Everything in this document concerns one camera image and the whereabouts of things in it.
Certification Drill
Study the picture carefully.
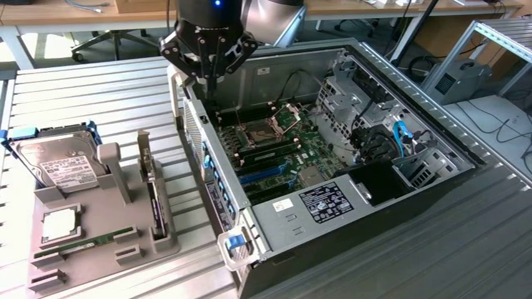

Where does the hard disk in blue caddy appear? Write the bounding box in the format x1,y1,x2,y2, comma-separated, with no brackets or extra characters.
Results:
0,120,109,192

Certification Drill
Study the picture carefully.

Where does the silver chipset heatsink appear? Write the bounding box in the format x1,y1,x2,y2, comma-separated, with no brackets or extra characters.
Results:
297,166,328,187

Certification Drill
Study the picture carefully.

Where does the black curved wire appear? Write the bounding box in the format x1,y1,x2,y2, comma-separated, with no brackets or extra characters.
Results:
280,70,321,103

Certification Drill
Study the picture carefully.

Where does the black expansion slot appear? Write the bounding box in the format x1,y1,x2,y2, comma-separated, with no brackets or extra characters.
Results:
242,183,292,202

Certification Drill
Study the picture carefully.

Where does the metal drive cage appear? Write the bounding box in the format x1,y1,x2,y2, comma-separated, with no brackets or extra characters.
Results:
314,51,402,131

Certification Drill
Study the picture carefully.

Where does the black wire bundle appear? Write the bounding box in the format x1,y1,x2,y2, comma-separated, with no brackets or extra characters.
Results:
350,123,396,163

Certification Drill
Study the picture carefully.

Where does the light blue cable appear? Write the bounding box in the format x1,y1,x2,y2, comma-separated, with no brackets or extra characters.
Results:
64,0,112,14

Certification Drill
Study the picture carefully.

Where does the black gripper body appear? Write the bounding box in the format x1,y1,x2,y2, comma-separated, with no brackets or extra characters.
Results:
173,0,244,56

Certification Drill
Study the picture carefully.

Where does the green motherboard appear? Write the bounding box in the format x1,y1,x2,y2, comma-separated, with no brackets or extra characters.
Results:
213,102,358,206

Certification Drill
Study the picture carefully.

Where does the silver CPU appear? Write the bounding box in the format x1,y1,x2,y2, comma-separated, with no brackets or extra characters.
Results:
41,209,82,244

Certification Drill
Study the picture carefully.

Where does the long wooden desk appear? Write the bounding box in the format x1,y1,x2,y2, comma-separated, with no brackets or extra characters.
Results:
305,0,524,60

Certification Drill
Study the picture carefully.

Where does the grey handle with blue tab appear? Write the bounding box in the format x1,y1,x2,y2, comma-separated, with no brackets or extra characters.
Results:
214,232,254,270

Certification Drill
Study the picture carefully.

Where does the office chair with star base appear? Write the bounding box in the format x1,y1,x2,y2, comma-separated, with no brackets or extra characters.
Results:
69,29,165,62

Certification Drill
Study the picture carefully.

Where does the black coiled cable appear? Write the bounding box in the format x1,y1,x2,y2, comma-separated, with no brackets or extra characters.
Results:
409,55,437,78

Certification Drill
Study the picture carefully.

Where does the grey box with handle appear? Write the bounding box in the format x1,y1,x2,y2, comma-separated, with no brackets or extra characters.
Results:
432,59,493,105

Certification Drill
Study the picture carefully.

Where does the blue expansion slot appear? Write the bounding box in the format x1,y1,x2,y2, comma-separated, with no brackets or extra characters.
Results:
238,166,285,184

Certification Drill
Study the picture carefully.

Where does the open PC case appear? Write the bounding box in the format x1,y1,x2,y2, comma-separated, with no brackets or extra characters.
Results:
165,37,486,299

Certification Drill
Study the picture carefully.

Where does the dark office chair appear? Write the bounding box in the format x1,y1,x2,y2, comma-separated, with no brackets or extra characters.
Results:
314,18,381,38

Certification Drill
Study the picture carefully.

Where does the wooden desk with white legs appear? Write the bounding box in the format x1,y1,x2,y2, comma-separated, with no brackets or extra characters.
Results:
0,0,180,71

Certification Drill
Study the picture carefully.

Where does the cardboard box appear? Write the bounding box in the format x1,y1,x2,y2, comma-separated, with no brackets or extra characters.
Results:
113,0,177,15

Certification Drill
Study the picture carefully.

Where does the blue wire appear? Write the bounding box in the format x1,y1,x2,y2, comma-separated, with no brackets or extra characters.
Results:
389,120,416,156

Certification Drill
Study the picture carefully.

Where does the metal socket cover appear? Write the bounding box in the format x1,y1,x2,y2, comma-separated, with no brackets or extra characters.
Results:
265,104,302,138

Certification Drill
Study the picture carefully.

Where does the aluminium frame rack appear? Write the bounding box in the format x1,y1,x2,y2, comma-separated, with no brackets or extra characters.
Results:
418,17,532,97

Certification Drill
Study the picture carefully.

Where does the silver power supply unit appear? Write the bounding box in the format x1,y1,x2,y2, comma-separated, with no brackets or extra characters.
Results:
248,174,370,253

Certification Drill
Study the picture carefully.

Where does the black pole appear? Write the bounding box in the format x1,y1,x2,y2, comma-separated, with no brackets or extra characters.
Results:
389,0,440,68

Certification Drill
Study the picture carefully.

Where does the black RAM stick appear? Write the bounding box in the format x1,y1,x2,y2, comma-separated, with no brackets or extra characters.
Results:
238,141,302,166

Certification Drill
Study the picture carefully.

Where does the metal disk bay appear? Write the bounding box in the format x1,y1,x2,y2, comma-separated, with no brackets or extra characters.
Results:
392,148,462,191

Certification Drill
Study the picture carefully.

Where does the black fan shroud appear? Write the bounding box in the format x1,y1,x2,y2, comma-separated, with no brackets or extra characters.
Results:
334,161,412,208

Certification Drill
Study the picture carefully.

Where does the grey parts rack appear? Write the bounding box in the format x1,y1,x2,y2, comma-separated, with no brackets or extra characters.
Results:
26,141,182,295

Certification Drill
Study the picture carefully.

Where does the CPU socket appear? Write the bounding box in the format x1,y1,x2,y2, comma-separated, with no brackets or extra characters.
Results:
238,123,277,149

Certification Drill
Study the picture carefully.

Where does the black graphics card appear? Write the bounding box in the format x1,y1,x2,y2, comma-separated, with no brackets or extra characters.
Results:
136,129,168,241

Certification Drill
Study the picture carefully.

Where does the green RAM stick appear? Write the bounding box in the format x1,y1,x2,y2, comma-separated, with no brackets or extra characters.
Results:
32,226,136,259

